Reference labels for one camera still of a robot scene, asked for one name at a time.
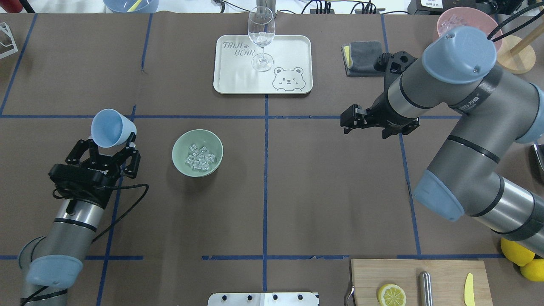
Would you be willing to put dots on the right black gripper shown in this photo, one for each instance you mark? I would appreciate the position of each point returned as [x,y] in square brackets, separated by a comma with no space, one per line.
[381,112]

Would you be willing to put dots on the red bottle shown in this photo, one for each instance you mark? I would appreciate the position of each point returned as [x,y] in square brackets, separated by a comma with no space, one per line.
[11,6]

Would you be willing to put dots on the yellow lemon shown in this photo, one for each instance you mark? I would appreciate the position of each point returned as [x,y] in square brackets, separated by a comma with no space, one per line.
[515,253]
[533,271]

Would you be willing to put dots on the half lemon slice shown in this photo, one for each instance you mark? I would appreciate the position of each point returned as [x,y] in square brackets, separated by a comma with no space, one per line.
[391,294]

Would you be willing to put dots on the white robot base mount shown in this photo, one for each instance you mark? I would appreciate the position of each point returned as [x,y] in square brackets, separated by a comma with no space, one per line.
[264,299]

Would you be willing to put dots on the white wire cup rack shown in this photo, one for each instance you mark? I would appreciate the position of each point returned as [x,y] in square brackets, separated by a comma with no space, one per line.
[7,41]

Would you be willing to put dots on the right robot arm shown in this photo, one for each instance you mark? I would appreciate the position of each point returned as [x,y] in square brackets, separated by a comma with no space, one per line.
[497,109]

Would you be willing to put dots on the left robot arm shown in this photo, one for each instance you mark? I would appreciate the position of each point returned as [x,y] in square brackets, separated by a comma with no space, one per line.
[51,264]

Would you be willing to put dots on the cream bear tray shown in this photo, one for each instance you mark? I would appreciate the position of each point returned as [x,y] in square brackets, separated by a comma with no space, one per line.
[291,72]

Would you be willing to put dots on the light green bowl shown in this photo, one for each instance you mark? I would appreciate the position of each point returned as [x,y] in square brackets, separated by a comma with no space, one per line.
[201,138]

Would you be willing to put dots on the yellow plastic knife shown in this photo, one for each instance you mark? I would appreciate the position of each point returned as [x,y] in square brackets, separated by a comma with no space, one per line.
[469,298]

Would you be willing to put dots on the grey folded cloth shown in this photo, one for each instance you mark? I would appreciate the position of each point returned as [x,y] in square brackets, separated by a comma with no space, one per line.
[359,58]

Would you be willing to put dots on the clear wine glass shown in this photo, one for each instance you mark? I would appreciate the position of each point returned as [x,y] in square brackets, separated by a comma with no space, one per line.
[261,29]

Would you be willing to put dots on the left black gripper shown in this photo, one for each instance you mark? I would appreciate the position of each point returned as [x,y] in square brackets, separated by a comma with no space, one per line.
[103,164]

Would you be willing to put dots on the yellow lemon lower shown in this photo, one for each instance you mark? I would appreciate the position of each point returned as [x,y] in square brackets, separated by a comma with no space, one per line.
[533,271]

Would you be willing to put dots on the steel muddler black cap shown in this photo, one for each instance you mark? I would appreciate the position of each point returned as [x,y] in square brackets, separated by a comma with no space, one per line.
[425,289]

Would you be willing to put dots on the blue bowl with fork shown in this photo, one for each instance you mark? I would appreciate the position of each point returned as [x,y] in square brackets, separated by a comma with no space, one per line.
[132,6]

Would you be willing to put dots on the pink bowl of ice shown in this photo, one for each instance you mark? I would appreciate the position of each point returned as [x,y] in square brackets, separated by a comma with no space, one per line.
[464,16]

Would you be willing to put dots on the light blue plastic cup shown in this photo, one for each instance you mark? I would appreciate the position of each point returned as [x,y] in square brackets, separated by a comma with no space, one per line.
[110,128]

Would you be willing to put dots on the yellow lemon upper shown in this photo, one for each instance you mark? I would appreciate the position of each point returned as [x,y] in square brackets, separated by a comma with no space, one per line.
[515,253]

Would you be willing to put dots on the wooden mug tree stand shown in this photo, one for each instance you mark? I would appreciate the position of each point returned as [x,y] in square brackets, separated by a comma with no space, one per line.
[516,55]

